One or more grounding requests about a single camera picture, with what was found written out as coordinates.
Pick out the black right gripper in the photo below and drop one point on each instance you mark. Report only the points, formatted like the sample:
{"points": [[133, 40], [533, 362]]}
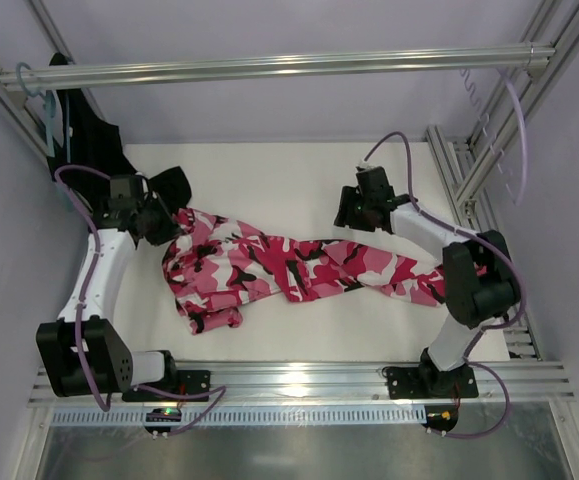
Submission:
{"points": [[348, 207]]}

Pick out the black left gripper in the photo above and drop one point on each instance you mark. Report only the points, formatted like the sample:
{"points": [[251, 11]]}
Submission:
{"points": [[156, 226]]}

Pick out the pink camouflage trousers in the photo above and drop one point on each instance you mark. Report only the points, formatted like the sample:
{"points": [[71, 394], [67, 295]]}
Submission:
{"points": [[218, 265]]}

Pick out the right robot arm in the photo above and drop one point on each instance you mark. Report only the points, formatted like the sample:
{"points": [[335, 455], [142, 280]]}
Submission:
{"points": [[481, 283]]}

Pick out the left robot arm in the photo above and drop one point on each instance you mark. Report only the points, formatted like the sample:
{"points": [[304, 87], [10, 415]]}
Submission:
{"points": [[81, 351]]}

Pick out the light blue clothes hanger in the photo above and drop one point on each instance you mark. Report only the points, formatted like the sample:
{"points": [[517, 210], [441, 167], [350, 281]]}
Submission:
{"points": [[49, 109]]}

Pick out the lilac clothes hanger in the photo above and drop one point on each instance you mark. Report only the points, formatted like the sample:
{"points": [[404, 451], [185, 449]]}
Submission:
{"points": [[495, 150]]}

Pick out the black garment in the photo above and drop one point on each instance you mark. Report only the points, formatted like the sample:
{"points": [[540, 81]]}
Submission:
{"points": [[97, 144]]}

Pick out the aluminium right frame rail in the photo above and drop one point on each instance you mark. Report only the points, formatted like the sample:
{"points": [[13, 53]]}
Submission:
{"points": [[557, 24]]}

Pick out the aluminium left frame post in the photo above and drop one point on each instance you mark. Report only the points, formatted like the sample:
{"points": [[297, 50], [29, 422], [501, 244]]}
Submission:
{"points": [[18, 20]]}

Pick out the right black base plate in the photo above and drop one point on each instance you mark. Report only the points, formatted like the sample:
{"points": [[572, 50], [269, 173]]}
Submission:
{"points": [[423, 383]]}

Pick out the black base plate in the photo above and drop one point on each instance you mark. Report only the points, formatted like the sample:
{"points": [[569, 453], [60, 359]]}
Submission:
{"points": [[423, 383], [186, 385]]}

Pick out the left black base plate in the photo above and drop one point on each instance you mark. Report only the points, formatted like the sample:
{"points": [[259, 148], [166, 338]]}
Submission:
{"points": [[186, 385]]}

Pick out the slotted grey cable duct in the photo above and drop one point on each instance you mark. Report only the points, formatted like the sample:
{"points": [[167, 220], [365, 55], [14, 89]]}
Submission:
{"points": [[232, 415]]}

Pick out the aluminium hanging rail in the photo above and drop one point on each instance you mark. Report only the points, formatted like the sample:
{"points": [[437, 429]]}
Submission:
{"points": [[524, 55]]}

